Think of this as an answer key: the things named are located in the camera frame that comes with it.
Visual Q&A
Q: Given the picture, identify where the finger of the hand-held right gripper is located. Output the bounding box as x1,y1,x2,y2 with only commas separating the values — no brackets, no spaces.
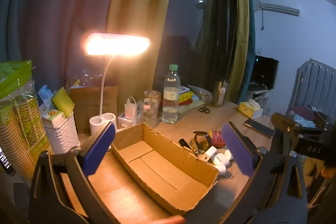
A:
271,112,326,141

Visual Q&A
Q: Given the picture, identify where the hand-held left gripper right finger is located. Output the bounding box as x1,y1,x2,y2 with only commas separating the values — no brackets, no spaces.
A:
210,122,309,224

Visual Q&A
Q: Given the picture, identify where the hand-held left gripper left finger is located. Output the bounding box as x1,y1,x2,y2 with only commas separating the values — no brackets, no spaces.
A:
29,121,117,224

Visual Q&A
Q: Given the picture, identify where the red label can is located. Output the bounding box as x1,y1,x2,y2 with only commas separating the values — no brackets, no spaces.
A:
209,130,226,148

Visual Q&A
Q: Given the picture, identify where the dark strap wristwatch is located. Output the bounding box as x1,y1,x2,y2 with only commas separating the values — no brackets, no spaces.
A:
189,131,212,152

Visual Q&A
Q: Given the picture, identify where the black flashlight with lanyard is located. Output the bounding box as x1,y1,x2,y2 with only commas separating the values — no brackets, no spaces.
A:
178,138,196,155

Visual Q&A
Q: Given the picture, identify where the cardboard box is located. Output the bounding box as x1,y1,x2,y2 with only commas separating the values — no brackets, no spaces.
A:
110,123,219,212

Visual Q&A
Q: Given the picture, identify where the pile of clothes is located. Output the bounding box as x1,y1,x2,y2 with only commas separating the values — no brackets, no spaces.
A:
290,105,328,130

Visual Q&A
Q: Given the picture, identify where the white desk lamp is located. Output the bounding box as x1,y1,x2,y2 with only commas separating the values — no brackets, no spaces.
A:
84,32,151,136

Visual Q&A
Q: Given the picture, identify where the dark smartphone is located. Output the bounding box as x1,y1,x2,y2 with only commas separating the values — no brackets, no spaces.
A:
244,118,275,138

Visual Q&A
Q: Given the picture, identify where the yellow tissue box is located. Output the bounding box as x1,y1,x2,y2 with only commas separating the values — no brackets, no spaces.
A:
238,99,263,119

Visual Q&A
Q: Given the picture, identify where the white power strip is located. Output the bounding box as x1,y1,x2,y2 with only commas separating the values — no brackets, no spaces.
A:
117,114,141,128

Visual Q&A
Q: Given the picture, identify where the white television stand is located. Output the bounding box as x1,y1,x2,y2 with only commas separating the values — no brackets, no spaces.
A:
248,89,271,109

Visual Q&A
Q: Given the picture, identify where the white plastic basket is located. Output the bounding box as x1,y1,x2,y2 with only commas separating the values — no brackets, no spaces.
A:
42,111,80,155

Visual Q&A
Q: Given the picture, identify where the brown cardboard carton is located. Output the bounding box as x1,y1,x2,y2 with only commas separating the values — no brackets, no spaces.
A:
70,85,119,134

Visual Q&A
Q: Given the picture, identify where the black television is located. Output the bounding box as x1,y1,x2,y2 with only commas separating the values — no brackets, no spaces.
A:
249,55,279,90

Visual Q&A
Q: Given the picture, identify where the grey panel radiator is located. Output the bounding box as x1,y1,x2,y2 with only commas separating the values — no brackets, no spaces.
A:
286,58,336,119

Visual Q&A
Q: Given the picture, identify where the clear plastic container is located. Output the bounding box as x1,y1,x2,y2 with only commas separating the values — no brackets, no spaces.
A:
139,100,158,127

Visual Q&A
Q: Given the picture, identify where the white printed pack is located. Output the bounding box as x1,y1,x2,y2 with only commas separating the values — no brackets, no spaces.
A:
41,109,66,122

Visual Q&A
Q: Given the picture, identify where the steel tumbler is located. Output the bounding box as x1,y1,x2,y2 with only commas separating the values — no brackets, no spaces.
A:
212,80,228,107

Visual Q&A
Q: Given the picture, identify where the yellow-green packet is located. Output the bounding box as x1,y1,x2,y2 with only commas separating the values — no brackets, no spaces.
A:
52,87,75,118

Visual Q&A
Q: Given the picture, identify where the yellow flat pack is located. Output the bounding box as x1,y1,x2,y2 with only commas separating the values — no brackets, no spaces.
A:
179,91,195,102

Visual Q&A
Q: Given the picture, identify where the blue white packet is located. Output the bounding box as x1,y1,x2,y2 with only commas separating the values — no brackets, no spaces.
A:
38,84,57,106

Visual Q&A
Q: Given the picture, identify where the clear water bottle green cap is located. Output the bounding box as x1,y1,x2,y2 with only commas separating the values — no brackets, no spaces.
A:
162,64,181,125

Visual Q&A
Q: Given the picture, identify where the green pack of paper cups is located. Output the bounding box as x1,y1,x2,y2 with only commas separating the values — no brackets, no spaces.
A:
0,60,54,180

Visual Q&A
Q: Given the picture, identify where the lit smartphone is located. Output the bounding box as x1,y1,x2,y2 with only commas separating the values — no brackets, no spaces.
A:
0,148,16,176

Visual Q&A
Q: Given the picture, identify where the teal curtain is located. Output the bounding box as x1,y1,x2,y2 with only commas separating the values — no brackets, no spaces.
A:
0,0,126,114
244,0,256,98

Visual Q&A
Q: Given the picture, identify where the olive curtain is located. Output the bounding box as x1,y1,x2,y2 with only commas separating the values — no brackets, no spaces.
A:
106,0,179,114
231,0,250,106

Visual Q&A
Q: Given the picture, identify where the white air conditioner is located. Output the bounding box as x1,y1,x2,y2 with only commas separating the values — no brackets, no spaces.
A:
259,2,300,17

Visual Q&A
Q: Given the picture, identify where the dark glass window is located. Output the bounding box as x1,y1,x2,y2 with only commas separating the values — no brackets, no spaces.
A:
157,0,237,98

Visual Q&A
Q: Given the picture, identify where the white wall charger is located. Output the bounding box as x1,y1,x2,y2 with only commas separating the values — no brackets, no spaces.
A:
124,96,137,119

